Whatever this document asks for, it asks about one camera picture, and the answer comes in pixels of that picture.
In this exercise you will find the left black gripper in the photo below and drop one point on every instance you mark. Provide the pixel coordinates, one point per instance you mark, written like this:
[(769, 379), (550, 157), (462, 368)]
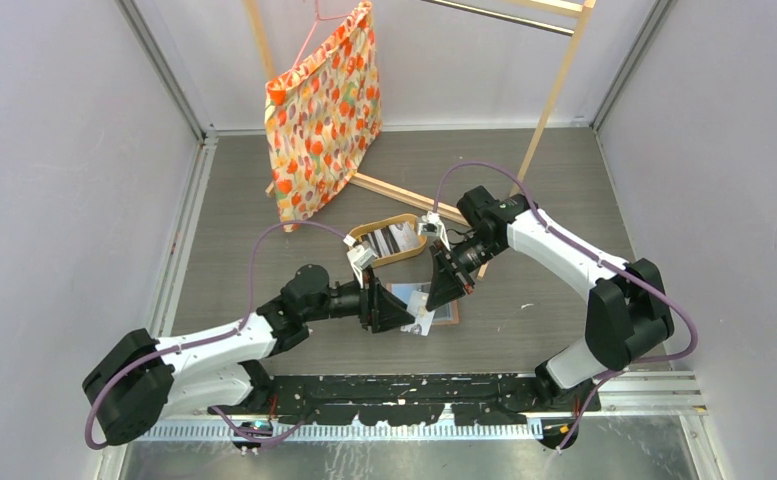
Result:
[(379, 307)]

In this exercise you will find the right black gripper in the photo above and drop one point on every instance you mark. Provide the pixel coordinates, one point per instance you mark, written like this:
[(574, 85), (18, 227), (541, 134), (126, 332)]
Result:
[(446, 287)]

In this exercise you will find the silver white credit card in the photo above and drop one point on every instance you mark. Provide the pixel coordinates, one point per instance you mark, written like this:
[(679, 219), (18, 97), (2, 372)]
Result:
[(423, 318)]

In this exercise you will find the tan oval card tray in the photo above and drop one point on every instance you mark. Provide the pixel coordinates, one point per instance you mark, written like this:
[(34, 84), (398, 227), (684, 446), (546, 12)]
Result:
[(360, 231)]

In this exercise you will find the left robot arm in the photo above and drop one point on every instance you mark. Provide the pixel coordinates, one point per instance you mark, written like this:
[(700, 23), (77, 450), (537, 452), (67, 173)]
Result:
[(143, 379)]

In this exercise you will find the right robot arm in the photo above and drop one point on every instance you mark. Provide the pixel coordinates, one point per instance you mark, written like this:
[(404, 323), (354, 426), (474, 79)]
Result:
[(625, 315)]

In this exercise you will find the stack of credit cards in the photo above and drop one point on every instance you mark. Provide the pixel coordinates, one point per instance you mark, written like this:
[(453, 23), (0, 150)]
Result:
[(393, 239)]

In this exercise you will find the floral orange fabric bag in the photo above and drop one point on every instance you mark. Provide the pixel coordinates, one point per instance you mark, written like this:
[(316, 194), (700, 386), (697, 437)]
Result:
[(321, 116)]

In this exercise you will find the wooden clothes rack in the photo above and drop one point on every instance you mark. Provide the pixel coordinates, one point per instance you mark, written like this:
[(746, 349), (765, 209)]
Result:
[(493, 65)]

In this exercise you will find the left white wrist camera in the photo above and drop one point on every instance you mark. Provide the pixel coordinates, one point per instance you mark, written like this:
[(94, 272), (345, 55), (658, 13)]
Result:
[(360, 255)]

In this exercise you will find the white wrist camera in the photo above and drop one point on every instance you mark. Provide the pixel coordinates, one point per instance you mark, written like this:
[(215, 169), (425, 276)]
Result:
[(360, 255), (431, 225)]

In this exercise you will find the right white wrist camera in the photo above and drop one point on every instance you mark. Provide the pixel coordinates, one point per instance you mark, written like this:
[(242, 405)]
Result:
[(431, 225)]

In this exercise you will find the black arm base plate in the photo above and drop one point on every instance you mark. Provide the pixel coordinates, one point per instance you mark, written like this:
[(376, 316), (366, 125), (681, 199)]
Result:
[(406, 400)]

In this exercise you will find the pink wire hanger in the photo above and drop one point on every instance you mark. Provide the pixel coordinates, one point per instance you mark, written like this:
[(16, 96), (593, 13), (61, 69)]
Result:
[(312, 30)]

